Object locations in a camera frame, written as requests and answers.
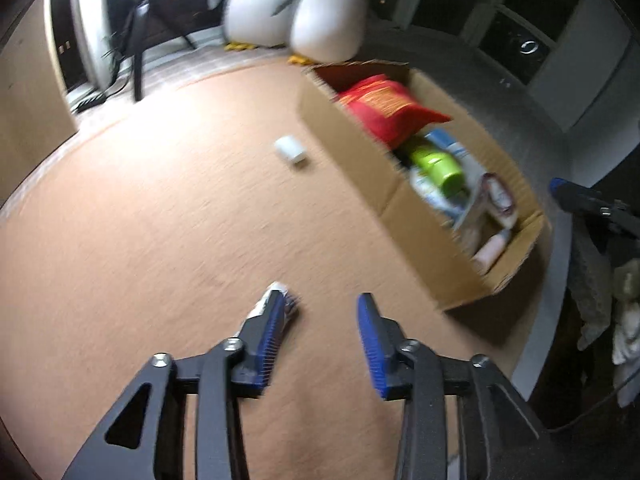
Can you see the small penguin plush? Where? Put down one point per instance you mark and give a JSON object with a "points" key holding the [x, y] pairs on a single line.
{"points": [[325, 15]]}

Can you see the grey cloth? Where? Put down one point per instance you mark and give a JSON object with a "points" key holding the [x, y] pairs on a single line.
{"points": [[590, 280]]}

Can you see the tan blanket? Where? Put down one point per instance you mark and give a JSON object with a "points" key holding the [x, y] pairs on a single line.
{"points": [[150, 210]]}

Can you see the blue and white leaflet packet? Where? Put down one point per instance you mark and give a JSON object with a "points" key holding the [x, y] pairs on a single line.
{"points": [[470, 210]]}

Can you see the black power strip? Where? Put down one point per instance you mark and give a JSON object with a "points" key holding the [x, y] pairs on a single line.
{"points": [[90, 102]]}

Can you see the small white capsule case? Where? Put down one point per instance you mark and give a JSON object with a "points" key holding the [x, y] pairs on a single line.
{"points": [[291, 150]]}

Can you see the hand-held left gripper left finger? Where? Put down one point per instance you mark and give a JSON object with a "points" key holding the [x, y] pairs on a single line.
{"points": [[267, 350]]}

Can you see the green tube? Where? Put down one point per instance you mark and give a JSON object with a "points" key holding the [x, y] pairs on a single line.
{"points": [[435, 165]]}

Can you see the white cloth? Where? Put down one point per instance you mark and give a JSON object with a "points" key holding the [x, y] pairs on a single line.
{"points": [[627, 320]]}

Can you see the red zip pouch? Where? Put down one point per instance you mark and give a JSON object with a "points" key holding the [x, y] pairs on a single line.
{"points": [[385, 105]]}

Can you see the checkered mat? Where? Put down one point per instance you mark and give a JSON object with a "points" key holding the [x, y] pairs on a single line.
{"points": [[210, 55]]}

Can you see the patterned tissue pack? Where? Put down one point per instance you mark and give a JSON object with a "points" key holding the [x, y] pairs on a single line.
{"points": [[430, 195]]}

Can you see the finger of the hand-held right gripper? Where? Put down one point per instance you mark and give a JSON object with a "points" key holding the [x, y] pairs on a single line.
{"points": [[562, 186]]}

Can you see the small pink bottle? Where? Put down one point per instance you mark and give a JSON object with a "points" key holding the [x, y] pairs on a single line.
{"points": [[492, 250]]}

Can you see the cardboard box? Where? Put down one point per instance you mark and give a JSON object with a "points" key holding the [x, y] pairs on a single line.
{"points": [[360, 160]]}

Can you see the large penguin plush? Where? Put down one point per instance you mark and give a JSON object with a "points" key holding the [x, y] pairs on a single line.
{"points": [[260, 5]]}

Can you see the light wooden board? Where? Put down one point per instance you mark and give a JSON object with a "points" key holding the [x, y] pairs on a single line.
{"points": [[30, 110]]}

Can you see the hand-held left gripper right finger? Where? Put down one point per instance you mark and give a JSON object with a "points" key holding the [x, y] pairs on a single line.
{"points": [[372, 350]]}

